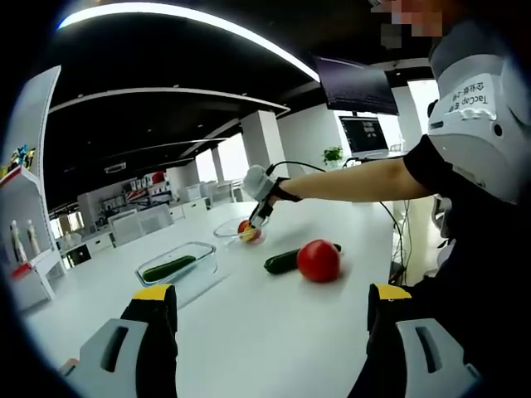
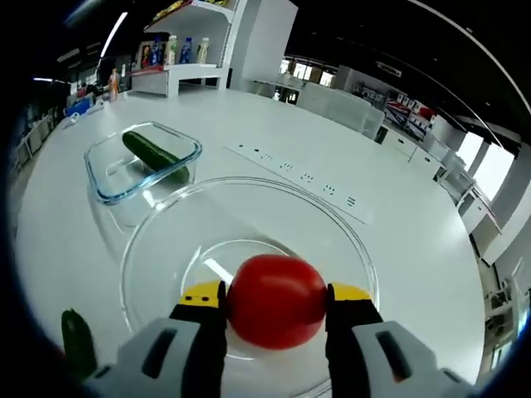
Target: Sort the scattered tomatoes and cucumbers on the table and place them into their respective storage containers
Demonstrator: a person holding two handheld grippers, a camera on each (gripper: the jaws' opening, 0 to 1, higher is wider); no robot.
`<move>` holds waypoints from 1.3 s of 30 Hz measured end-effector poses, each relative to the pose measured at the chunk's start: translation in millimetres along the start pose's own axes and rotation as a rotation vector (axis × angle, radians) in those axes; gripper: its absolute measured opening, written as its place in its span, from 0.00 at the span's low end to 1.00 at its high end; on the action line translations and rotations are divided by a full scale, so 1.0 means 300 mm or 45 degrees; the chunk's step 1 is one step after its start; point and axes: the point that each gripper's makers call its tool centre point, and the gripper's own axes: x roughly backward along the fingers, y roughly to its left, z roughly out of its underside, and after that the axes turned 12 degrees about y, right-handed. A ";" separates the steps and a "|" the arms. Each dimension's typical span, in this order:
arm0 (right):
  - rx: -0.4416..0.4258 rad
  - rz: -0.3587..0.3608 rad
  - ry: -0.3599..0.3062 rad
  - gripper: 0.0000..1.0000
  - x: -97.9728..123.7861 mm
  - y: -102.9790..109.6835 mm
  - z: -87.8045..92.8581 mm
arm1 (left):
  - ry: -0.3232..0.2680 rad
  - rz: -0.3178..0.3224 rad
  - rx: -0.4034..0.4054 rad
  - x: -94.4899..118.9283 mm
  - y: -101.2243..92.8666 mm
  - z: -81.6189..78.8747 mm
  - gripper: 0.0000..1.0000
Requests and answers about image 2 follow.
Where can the orange bottle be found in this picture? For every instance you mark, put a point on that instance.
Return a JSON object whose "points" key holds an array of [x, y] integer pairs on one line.
{"points": [[113, 85]]}

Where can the white slatted cabinet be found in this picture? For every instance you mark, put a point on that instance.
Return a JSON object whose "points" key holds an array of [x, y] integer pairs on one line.
{"points": [[340, 108]]}

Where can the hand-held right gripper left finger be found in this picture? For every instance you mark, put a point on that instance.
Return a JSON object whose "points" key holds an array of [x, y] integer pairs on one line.
{"points": [[186, 356]]}

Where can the white bottle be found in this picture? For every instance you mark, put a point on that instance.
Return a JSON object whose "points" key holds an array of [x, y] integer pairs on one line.
{"points": [[203, 49], [171, 49]]}

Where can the blue bottle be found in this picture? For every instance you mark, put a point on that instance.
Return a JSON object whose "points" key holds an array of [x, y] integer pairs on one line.
{"points": [[186, 50], [156, 51]]}

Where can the green cucumber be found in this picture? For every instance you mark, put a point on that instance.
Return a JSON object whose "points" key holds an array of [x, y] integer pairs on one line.
{"points": [[153, 155], [78, 344]]}

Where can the white table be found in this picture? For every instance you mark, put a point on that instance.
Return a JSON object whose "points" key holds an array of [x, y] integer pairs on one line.
{"points": [[415, 269]]}

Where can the white table socket strip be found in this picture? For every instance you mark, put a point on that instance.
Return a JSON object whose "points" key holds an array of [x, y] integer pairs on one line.
{"points": [[298, 182]]}

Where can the white display shelf rack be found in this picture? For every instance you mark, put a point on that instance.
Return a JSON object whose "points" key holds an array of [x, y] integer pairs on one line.
{"points": [[249, 45]]}

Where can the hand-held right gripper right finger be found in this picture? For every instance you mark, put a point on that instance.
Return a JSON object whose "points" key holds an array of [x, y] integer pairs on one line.
{"points": [[357, 352]]}

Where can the dark green bin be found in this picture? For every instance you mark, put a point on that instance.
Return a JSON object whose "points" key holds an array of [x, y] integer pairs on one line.
{"points": [[381, 134]]}

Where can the red printed box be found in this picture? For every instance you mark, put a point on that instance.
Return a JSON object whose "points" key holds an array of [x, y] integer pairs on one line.
{"points": [[145, 54]]}

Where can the large red tomato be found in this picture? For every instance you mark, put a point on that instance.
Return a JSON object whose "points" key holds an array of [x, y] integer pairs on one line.
{"points": [[276, 300]]}

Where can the display shelf of red boxes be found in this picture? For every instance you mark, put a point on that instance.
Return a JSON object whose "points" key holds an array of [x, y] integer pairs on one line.
{"points": [[404, 110]]}

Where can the round glass storage container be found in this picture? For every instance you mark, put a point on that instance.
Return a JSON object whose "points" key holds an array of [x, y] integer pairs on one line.
{"points": [[166, 232]]}

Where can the rectangular glass storage container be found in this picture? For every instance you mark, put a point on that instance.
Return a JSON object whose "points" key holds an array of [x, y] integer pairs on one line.
{"points": [[116, 182]]}

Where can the blue box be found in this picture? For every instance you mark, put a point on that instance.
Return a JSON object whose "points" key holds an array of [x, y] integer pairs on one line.
{"points": [[79, 108]]}

